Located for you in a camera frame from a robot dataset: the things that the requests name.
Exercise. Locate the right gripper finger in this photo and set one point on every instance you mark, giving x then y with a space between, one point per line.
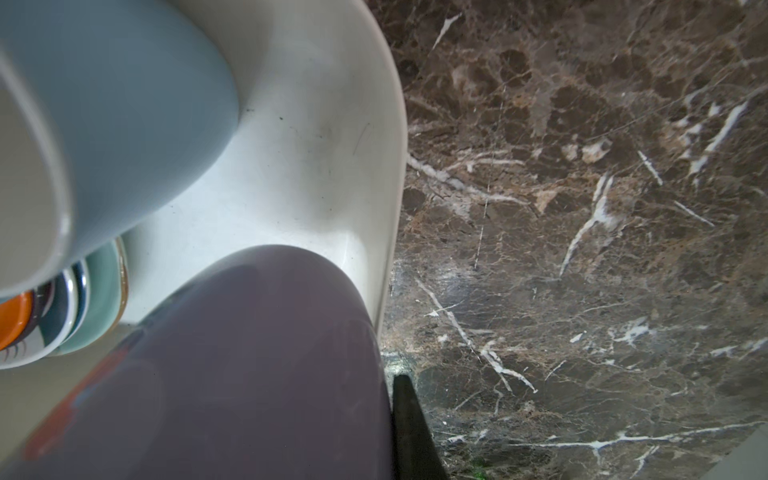
415 454

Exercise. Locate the purple ceramic mug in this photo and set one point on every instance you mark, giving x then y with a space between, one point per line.
264 366

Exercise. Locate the white plastic bin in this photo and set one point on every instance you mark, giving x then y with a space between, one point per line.
317 160

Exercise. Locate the green floral ceramic plate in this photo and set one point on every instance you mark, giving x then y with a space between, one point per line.
103 286

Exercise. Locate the white plate dark green rim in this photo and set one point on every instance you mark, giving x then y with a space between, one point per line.
58 311

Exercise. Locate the light blue ceramic mug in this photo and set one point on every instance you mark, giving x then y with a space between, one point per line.
109 110

